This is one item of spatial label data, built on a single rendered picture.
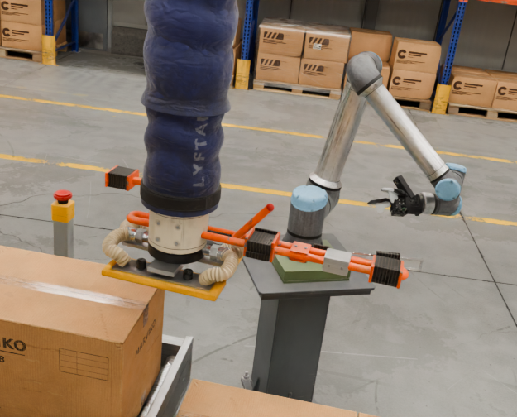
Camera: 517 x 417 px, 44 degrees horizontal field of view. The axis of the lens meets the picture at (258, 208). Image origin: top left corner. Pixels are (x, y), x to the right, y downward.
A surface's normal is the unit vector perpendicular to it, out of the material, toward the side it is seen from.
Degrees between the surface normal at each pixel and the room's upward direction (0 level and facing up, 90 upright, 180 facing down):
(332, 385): 0
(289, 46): 90
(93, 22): 90
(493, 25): 90
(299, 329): 90
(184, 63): 80
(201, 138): 69
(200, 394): 0
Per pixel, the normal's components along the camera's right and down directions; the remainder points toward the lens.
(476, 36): -0.09, 0.39
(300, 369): 0.25, 0.41
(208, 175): 0.68, 0.11
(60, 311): 0.11, -0.91
